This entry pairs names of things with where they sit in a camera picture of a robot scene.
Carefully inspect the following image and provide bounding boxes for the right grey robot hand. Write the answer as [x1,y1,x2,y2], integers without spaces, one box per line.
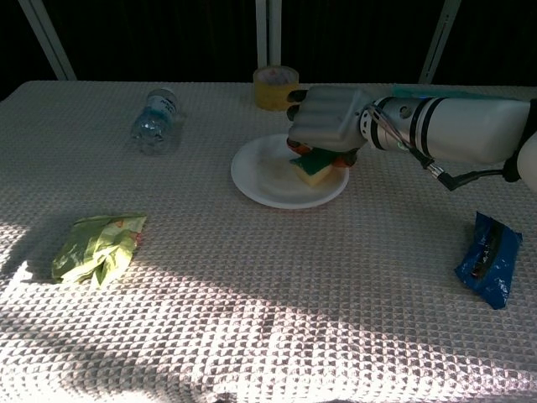
[285,86,375,169]

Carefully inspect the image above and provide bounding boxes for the yellow green sponge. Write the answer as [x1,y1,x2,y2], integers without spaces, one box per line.
[289,147,343,187]

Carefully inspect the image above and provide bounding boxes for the white paper plate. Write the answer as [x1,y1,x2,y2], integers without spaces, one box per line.
[230,133,351,210]

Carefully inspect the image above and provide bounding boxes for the yellow packing tape roll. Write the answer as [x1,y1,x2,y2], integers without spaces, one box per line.
[253,65,300,112]

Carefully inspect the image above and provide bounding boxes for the teal wet wipes pack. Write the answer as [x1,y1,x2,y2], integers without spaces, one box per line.
[391,83,518,101]

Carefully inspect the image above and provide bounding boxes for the clear plastic water bottle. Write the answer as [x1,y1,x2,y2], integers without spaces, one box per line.
[129,86,180,156]

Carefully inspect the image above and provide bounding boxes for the white waffle-weave tablecloth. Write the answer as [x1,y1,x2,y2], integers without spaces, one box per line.
[0,80,537,403]

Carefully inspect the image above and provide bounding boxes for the blue snack wrapper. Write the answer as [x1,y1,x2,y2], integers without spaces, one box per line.
[454,211,524,311]

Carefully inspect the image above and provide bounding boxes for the green snack bag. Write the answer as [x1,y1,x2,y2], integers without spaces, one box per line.
[50,214,148,289]

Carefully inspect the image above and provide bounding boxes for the white vertical frame post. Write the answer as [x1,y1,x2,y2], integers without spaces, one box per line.
[254,0,283,69]

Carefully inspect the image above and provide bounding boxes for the white slanted frame post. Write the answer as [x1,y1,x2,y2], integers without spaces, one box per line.
[418,0,462,85]
[17,0,78,81]

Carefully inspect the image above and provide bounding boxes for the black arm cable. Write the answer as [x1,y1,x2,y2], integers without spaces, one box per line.
[404,140,522,193]

